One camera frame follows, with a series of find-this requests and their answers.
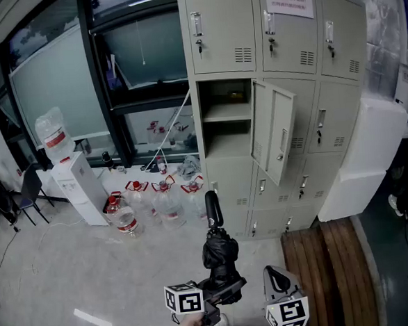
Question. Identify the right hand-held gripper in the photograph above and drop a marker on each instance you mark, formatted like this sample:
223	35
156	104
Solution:
289	313

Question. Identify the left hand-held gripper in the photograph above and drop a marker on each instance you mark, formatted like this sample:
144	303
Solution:
184	299

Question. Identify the black umbrella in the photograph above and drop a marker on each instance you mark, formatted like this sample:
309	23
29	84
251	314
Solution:
220	251

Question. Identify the grey metal locker cabinet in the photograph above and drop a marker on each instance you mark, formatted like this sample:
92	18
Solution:
222	25

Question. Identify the open grey locker door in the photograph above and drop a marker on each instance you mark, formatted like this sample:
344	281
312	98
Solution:
275	129

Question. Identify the wooden slatted bench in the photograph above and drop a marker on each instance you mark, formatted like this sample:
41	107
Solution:
333	275

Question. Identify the low white box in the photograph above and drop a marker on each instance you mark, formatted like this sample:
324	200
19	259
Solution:
352	193

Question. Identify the grey crumpled cloth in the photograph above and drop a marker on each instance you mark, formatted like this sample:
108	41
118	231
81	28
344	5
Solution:
189	166

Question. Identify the small red-capped bottle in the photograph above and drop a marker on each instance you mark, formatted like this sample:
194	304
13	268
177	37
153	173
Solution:
161	166

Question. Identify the large white box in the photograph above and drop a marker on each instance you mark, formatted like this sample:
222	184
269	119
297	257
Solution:
376	133

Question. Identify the black flask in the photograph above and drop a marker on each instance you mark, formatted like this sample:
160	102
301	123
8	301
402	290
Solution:
108	161

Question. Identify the white water dispenser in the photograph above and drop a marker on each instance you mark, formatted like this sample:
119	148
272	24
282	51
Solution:
80	192

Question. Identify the black chair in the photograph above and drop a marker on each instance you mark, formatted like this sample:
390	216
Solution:
29	186

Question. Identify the large clear water jug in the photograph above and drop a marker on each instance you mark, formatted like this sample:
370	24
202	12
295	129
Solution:
54	134

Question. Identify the black window frame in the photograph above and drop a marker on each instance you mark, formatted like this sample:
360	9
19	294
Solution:
103	92

